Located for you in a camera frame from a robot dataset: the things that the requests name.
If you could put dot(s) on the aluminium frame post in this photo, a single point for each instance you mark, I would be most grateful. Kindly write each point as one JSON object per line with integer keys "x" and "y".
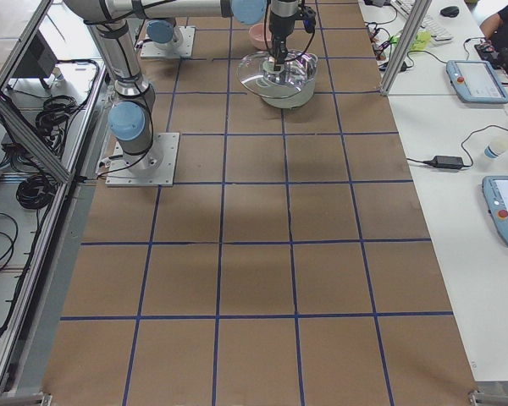
{"x": 407, "y": 37}

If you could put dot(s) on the glass pot lid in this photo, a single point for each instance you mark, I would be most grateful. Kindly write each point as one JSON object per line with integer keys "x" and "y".
{"x": 259, "y": 73}

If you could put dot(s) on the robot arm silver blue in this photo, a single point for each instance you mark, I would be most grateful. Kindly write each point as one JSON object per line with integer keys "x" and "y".
{"x": 165, "y": 29}
{"x": 131, "y": 118}

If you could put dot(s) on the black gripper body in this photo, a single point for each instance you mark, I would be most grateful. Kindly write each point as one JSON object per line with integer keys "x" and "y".
{"x": 280, "y": 26}

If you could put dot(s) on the far blue teach pendant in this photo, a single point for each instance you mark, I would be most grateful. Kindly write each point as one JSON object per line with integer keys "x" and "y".
{"x": 476, "y": 82}

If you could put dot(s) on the black computer mouse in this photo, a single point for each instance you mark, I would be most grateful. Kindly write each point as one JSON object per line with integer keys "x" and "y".
{"x": 449, "y": 11}

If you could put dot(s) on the white keyboard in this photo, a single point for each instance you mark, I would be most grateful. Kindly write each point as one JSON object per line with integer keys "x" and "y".
{"x": 439, "y": 34}

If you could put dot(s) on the pale green steel pot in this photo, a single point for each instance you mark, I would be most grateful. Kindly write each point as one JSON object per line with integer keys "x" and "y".
{"x": 290, "y": 87}

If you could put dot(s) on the black power adapter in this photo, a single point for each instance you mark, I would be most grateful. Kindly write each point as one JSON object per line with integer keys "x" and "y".
{"x": 446, "y": 162}

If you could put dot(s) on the usb hub with cables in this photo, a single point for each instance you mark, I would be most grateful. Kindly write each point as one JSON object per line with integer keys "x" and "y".
{"x": 382, "y": 43}

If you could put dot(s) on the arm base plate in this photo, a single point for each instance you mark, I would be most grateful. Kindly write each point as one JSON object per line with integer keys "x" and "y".
{"x": 151, "y": 50}
{"x": 155, "y": 169}

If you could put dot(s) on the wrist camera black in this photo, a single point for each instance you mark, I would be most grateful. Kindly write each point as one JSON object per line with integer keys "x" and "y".
{"x": 308, "y": 18}

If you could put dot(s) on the paper cup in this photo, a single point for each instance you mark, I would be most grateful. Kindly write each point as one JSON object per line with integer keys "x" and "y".
{"x": 496, "y": 147}

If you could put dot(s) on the pink bowl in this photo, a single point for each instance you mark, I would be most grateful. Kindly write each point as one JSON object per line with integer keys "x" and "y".
{"x": 260, "y": 36}

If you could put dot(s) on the green drink bottle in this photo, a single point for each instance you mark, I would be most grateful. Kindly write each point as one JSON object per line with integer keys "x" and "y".
{"x": 421, "y": 41}

